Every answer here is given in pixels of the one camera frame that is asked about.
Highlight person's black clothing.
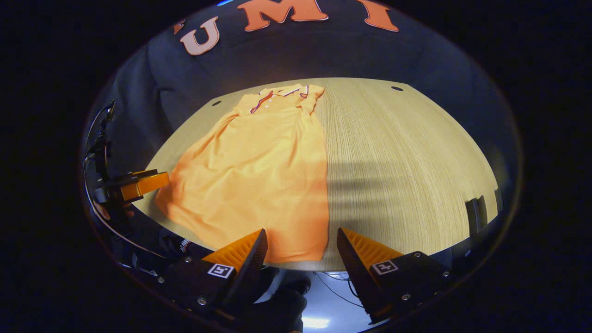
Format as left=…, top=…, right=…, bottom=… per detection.
left=231, top=266, right=311, bottom=333

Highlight black chair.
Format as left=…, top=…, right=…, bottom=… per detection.
left=465, top=187, right=505, bottom=237

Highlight black backdrop cloth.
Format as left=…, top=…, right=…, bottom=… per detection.
left=90, top=0, right=521, bottom=185

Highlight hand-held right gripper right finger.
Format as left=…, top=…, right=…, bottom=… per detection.
left=336, top=227, right=451, bottom=324

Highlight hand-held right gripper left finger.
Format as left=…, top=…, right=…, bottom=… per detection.
left=155, top=228, right=270, bottom=324

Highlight orange collared T-shirt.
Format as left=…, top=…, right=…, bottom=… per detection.
left=154, top=84, right=330, bottom=264

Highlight thin black floor cable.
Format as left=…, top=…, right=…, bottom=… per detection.
left=313, top=271, right=366, bottom=309

